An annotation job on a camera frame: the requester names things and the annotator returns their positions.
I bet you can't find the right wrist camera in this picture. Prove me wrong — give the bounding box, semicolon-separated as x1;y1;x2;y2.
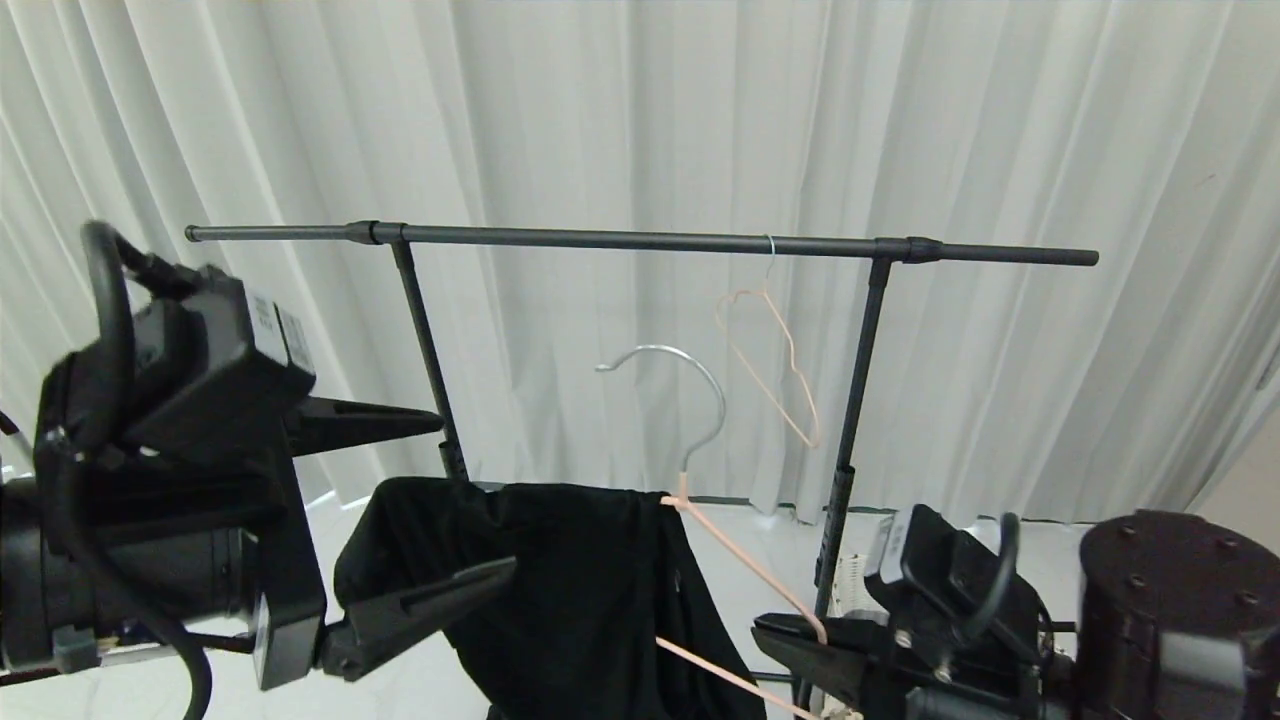
865;503;1051;661

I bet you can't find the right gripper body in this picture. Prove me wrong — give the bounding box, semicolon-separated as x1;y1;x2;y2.
850;620;1076;720

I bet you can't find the pink clothes hanger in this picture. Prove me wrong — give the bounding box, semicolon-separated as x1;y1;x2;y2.
715;237;821;449
597;345;831;720

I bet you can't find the white curtain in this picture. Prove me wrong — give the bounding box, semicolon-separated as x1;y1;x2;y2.
0;0;1280;526

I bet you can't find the black clothes rack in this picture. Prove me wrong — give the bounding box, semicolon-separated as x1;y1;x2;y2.
185;221;1099;713

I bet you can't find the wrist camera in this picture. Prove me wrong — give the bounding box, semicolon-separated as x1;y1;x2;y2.
865;503;1051;661
40;265;318;501

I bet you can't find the black garment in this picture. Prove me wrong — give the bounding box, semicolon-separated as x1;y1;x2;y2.
333;477;766;720

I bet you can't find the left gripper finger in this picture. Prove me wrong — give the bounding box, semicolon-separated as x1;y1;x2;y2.
283;396;445;457
320;557;519;683

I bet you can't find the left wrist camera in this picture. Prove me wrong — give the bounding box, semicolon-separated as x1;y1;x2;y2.
40;265;318;501

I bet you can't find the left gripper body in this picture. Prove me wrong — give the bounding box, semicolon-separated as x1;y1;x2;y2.
40;440;331;693

